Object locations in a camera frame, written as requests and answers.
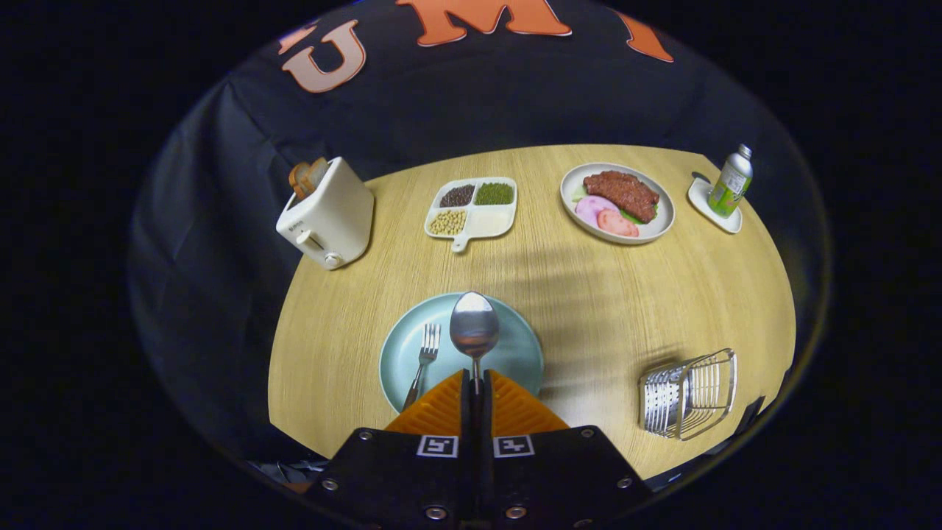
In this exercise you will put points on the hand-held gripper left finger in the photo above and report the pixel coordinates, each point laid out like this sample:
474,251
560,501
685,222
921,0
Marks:
397,478

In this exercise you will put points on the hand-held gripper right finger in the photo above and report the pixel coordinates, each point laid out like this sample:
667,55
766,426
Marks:
559,478

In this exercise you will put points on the metal spoon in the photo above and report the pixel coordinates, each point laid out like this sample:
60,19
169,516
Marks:
475,327

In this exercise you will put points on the pale green plate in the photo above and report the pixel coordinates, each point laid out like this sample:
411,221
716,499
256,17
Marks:
515,353

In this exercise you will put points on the metal fork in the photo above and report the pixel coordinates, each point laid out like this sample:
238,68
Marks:
429,346

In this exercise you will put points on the pile of yellow soybeans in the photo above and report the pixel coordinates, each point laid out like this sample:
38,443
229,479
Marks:
447,222

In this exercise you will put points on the red ham slice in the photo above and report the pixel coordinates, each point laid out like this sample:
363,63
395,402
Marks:
618,224

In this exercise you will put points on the white divided tray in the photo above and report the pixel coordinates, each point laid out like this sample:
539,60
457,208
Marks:
491,221

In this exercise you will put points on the green lettuce leaf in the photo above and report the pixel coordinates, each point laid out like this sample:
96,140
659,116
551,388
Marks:
631,218

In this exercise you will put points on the pink ham slice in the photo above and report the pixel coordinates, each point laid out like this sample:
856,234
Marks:
589,210

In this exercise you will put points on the white toaster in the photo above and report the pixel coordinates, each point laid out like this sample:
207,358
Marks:
331,213

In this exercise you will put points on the white round plate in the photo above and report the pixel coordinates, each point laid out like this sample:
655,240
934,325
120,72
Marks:
659,221

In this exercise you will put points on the pile of brown beans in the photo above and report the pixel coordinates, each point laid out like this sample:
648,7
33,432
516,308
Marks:
458,196

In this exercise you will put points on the pile of green beans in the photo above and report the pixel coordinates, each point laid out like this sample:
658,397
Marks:
494,193

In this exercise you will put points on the brown steak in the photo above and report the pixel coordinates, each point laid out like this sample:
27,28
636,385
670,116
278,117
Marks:
622,193

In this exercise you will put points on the small white coaster dish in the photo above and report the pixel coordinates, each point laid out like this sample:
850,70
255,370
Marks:
699,197

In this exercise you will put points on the toast bread slice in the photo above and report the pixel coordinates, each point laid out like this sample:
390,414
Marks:
298,180
316,173

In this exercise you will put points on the green label bottle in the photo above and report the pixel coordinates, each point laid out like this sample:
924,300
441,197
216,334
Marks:
728,188

